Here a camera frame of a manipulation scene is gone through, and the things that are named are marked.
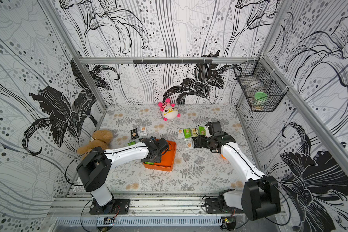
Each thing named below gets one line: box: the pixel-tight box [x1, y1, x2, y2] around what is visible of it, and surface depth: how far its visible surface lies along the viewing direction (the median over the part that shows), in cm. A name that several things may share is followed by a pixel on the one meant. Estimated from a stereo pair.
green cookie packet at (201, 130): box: [198, 126, 206, 136], surface depth 104 cm
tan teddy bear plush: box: [76, 129, 114, 161], surface depth 92 cm
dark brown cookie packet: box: [130, 128, 140, 140], surface depth 103 cm
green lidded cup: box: [254, 91, 268, 105], surface depth 80 cm
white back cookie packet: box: [184, 138, 193, 148], surface depth 97 cm
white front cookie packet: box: [139, 126, 148, 137], surface depth 103 cm
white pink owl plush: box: [157, 98, 181, 122], surface depth 110 cm
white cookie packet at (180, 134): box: [176, 128, 185, 140], surface depth 103 cm
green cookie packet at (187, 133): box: [182, 128, 193, 139], surface depth 103 cm
